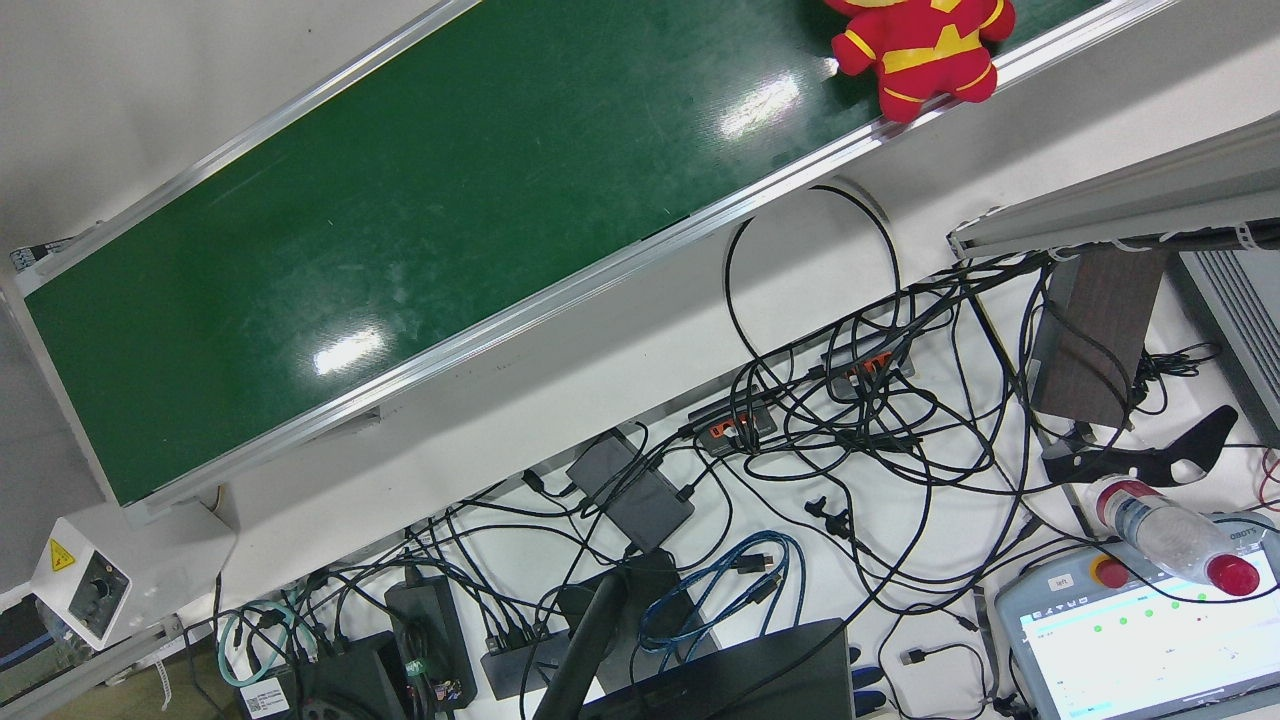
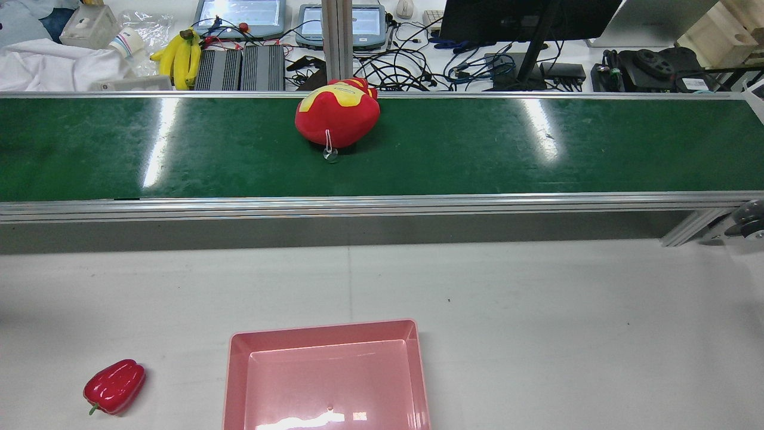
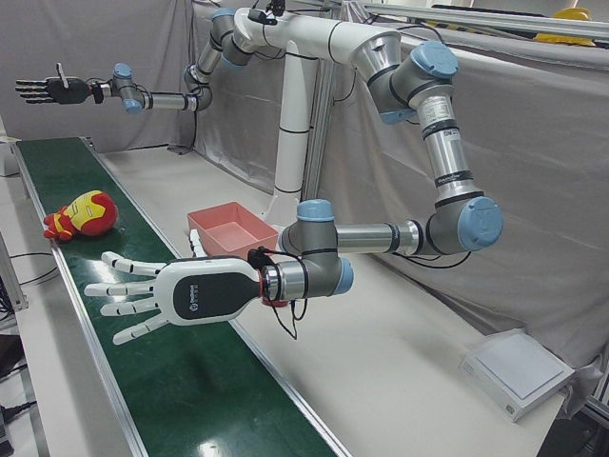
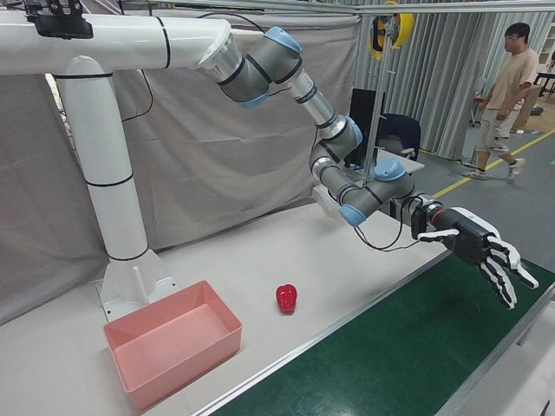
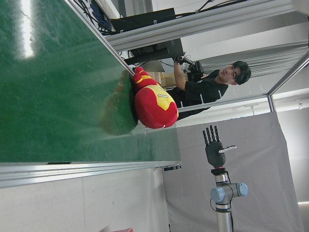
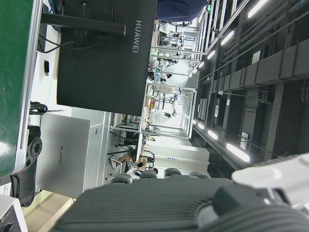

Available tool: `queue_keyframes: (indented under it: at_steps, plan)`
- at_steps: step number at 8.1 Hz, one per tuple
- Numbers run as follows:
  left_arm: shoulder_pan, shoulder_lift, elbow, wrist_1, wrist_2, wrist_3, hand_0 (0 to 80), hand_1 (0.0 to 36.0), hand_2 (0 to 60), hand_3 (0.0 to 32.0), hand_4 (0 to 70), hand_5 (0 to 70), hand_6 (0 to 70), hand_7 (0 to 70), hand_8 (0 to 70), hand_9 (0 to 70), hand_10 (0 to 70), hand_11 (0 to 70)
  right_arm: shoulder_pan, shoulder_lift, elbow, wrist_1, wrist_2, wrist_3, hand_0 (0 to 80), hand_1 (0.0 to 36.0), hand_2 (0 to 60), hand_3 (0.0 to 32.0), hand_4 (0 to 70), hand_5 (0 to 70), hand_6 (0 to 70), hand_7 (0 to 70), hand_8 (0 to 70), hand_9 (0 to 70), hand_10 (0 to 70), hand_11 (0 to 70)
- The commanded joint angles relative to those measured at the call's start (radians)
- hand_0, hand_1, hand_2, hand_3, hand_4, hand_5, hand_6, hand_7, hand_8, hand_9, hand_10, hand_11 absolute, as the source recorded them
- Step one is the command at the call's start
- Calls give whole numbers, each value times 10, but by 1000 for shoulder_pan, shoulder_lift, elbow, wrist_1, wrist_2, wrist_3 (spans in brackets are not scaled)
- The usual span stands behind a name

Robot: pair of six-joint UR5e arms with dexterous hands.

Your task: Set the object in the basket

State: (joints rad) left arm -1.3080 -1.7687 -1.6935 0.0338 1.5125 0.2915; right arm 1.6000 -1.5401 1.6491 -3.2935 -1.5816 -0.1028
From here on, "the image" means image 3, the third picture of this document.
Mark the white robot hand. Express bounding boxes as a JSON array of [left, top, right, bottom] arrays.
[[84, 228, 263, 347]]

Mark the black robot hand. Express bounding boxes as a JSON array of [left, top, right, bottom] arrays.
[[13, 62, 94, 107]]

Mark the red yellow plush toy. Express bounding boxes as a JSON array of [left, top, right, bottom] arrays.
[[43, 189, 120, 242]]

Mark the pink plastic basket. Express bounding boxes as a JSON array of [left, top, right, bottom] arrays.
[[187, 201, 280, 266]]

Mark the white control box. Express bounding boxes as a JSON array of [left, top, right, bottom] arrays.
[[0, 137, 19, 178]]

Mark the green conveyor belt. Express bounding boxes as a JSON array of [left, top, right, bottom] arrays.
[[12, 136, 353, 457]]

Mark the white flat box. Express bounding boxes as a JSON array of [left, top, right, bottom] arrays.
[[458, 330, 576, 423]]

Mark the grey cloth curtain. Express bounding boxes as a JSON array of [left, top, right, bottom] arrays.
[[0, 0, 609, 377]]

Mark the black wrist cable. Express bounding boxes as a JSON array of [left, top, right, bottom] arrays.
[[259, 247, 310, 340]]

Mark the black floor cable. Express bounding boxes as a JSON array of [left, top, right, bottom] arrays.
[[9, 251, 59, 287]]

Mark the aluminium frame post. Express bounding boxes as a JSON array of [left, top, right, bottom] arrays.
[[302, 59, 335, 218]]

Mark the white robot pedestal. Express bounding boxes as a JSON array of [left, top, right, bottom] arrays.
[[232, 7, 403, 228]]

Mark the black head camera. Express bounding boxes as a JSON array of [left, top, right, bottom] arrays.
[[246, 0, 286, 27]]

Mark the aluminium frame beam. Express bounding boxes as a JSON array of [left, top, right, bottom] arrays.
[[342, 0, 609, 42]]

